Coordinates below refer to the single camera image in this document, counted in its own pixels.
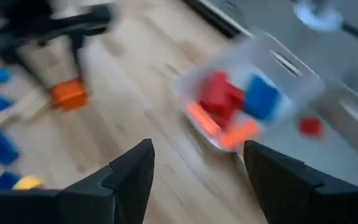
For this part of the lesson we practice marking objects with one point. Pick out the white plastic bin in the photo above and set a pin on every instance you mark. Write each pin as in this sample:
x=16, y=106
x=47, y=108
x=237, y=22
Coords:
x=228, y=56
x=337, y=146

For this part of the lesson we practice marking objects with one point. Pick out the orange block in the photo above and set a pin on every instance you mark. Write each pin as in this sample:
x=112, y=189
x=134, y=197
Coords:
x=202, y=119
x=239, y=133

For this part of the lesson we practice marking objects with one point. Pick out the black aluminium table frame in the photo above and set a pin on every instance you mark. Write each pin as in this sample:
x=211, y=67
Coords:
x=216, y=20

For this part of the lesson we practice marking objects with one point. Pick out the red wooden arch block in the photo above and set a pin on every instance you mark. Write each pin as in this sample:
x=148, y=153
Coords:
x=221, y=90

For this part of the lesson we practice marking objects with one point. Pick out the black pole white base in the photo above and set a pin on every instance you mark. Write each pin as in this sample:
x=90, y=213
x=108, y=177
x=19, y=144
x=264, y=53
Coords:
x=317, y=18

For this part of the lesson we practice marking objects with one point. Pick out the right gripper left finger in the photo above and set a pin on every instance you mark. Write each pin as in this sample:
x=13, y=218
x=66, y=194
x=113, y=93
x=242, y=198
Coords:
x=104, y=202

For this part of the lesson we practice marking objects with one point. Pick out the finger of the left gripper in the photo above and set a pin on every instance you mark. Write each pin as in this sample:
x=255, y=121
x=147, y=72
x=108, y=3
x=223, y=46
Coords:
x=26, y=67
x=77, y=56

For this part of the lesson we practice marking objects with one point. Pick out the small red brick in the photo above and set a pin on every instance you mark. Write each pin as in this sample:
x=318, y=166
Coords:
x=311, y=126

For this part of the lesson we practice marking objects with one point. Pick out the small orange brick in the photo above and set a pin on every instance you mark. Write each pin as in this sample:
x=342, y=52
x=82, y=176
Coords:
x=69, y=95

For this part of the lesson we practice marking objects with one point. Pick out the small yellow block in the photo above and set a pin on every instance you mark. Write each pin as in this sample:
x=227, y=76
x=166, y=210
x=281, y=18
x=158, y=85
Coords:
x=28, y=183

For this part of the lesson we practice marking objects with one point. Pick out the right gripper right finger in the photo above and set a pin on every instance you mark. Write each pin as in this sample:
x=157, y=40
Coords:
x=291, y=199

